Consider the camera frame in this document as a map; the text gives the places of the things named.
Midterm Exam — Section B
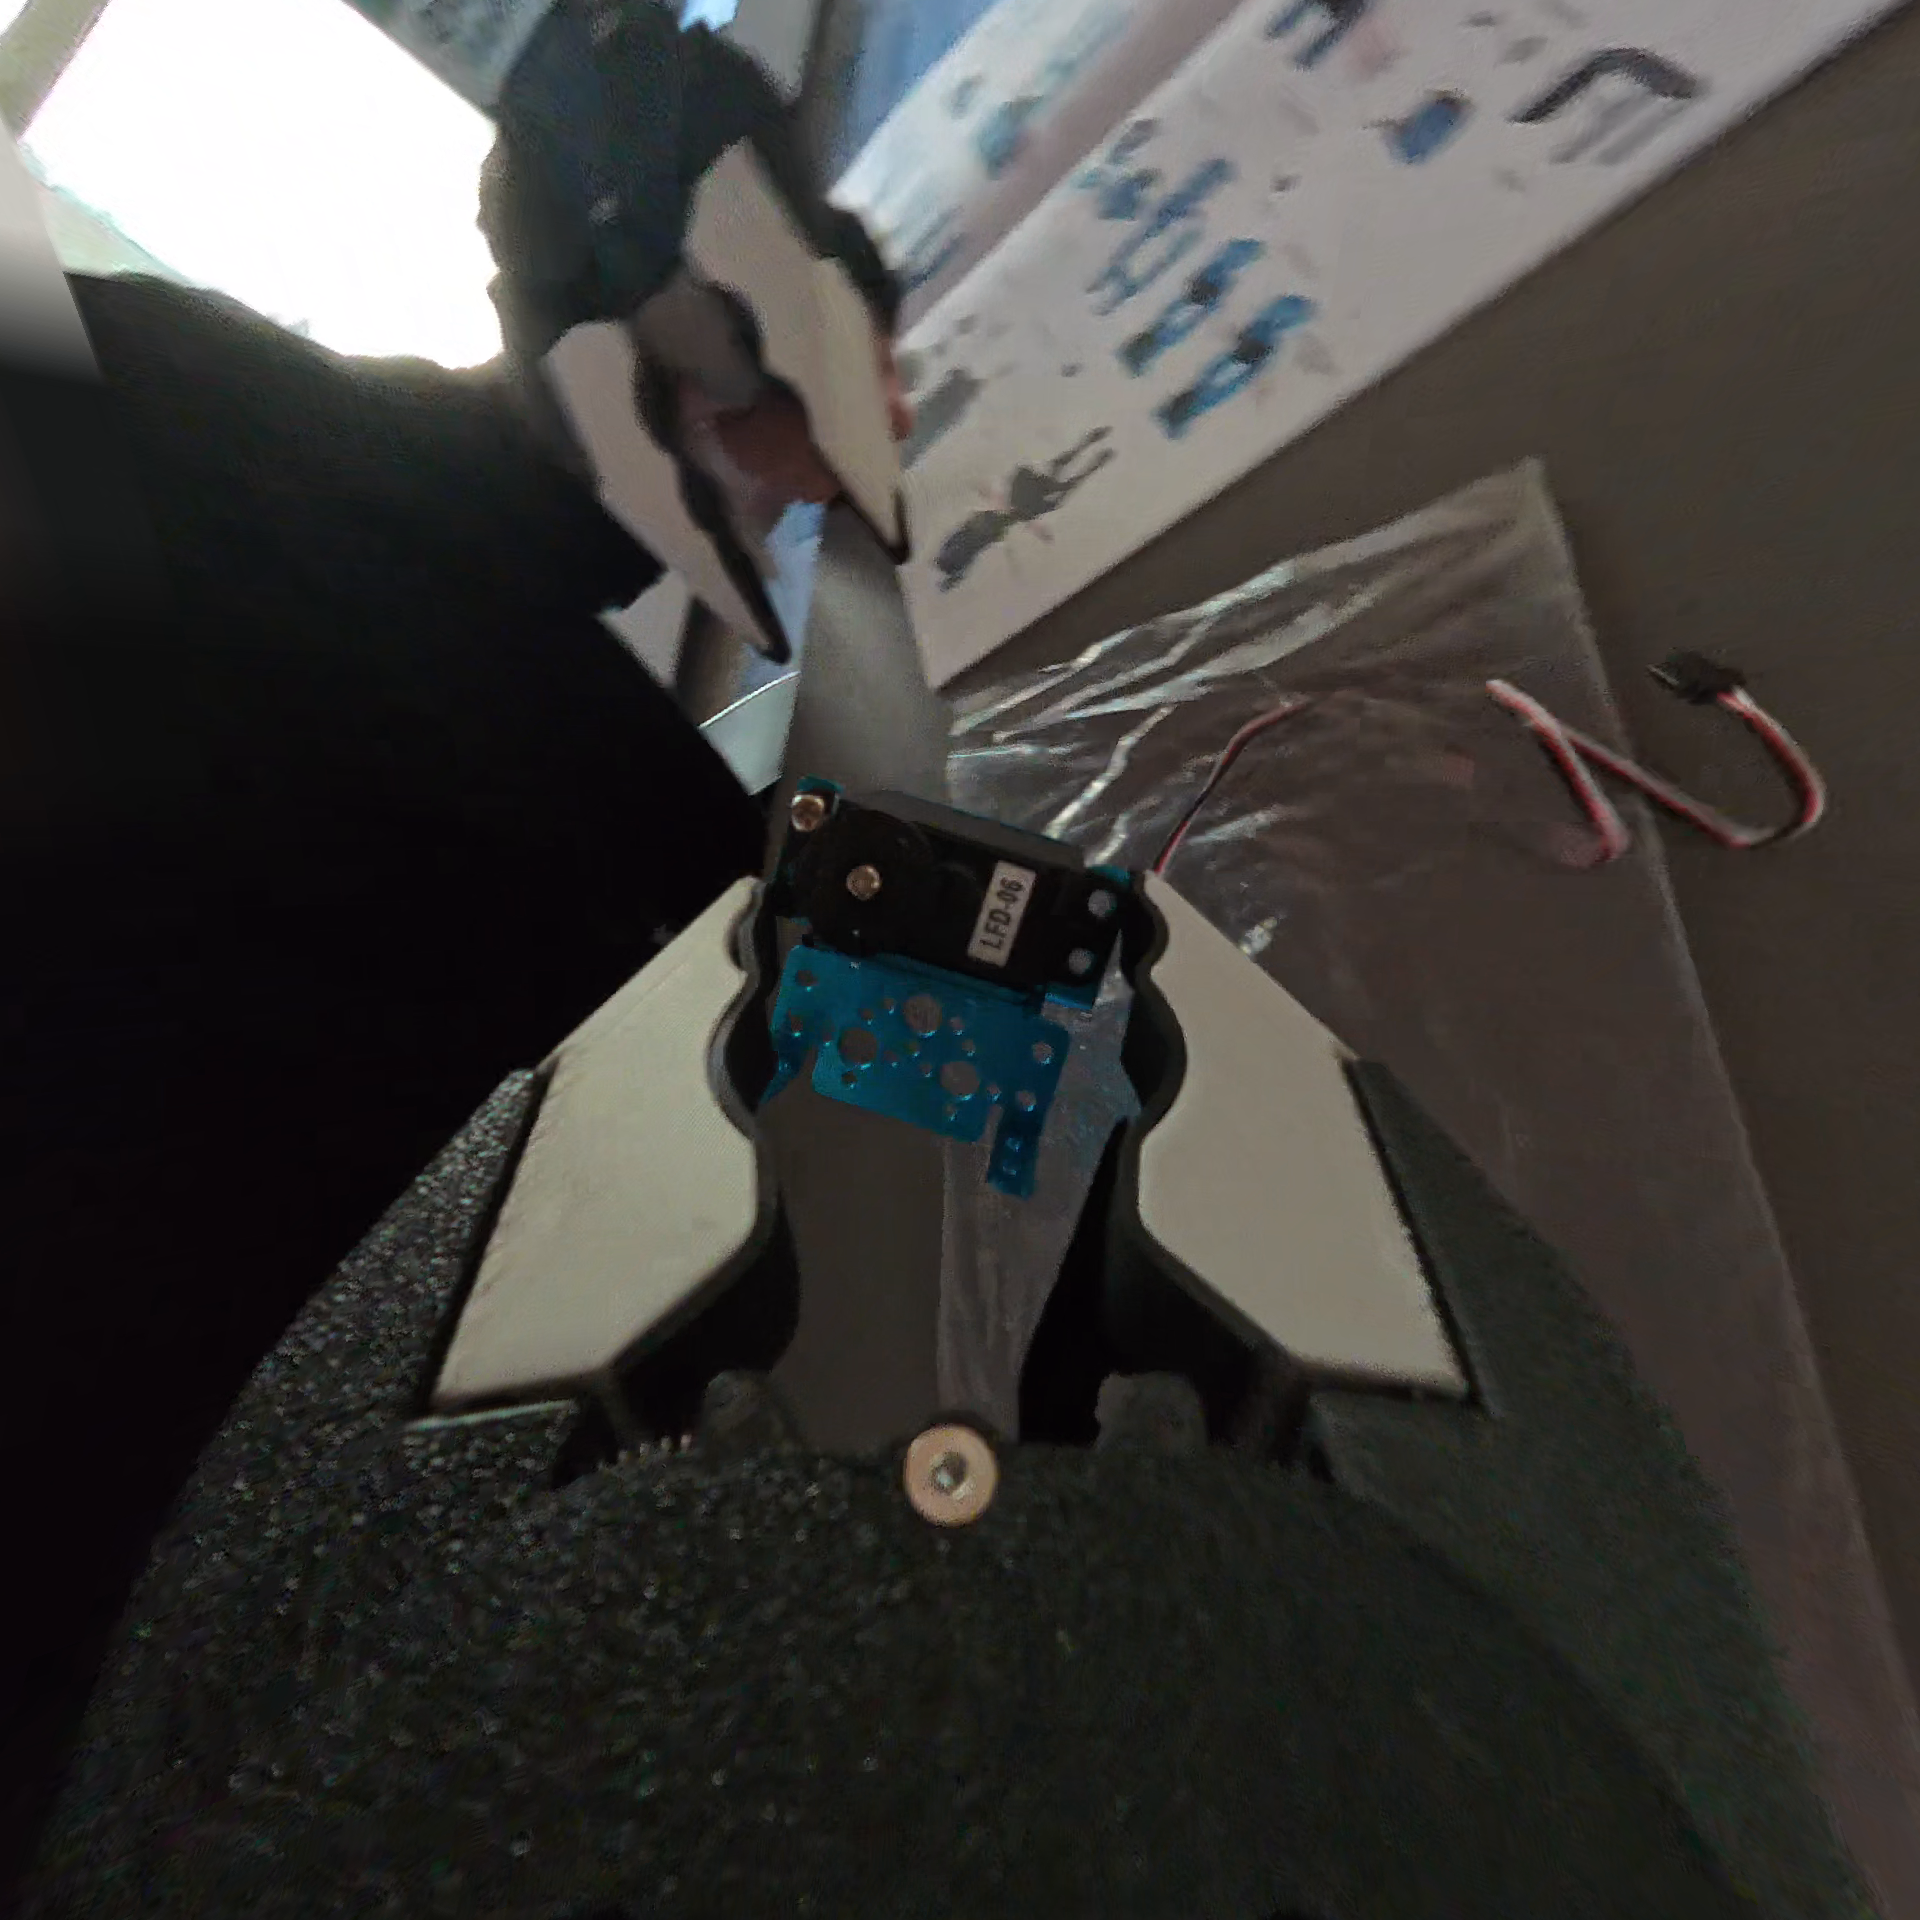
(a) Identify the open instruction manual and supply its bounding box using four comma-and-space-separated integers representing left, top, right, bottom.
833, 0, 1920, 683

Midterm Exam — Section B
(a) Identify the grey desk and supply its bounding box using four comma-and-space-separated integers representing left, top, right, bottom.
661, 0, 1920, 1920

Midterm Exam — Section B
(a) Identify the person's left hand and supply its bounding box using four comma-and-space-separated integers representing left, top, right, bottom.
702, 374, 846, 510

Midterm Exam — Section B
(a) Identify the black servo with blue bracket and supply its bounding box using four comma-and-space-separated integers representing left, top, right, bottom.
755, 777, 1163, 1201

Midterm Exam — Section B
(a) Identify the clear plastic bag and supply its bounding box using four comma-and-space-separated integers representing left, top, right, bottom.
945, 456, 1920, 1801

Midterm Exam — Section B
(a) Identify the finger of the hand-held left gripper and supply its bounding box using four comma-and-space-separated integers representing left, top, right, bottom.
540, 317, 794, 664
678, 140, 921, 568

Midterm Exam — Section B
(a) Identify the red white black servo cable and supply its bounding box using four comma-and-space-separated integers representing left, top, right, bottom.
1154, 647, 1828, 886

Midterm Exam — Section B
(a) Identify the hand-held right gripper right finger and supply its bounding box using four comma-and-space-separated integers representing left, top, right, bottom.
1100, 872, 1478, 1449

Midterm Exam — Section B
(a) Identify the window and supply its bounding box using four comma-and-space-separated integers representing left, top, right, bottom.
22, 0, 506, 368

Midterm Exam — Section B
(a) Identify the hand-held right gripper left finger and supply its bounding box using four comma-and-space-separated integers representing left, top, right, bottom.
429, 879, 794, 1470

